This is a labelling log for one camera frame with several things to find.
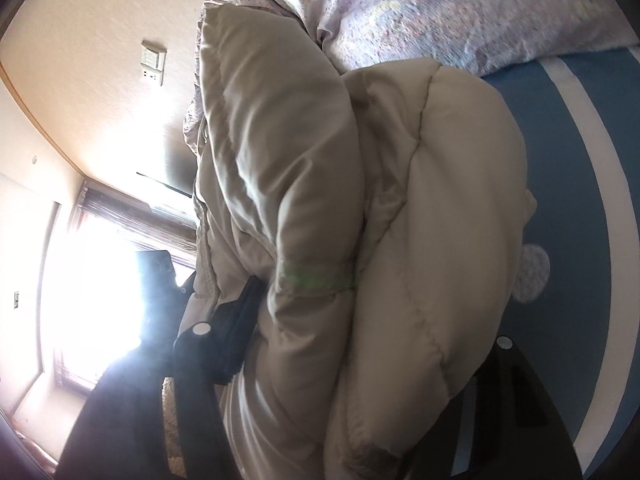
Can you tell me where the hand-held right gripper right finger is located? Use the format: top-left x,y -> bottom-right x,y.
409,334 -> 584,480

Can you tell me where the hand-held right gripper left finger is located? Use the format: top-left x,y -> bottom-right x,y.
164,275 -> 267,480

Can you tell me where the white puffer jacket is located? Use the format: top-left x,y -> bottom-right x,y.
192,7 -> 539,480

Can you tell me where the brown curtain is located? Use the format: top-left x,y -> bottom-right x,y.
75,180 -> 200,273

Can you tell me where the window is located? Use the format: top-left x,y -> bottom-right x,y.
37,180 -> 201,403

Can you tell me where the beige textured rug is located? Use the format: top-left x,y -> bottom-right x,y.
160,375 -> 190,480

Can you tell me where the blue white striped bed sheet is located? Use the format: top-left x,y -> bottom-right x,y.
479,44 -> 640,480

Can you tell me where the pink floral quilt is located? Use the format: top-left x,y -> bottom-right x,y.
182,0 -> 640,161

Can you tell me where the white wall switch panel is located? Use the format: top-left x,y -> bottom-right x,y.
139,39 -> 168,87

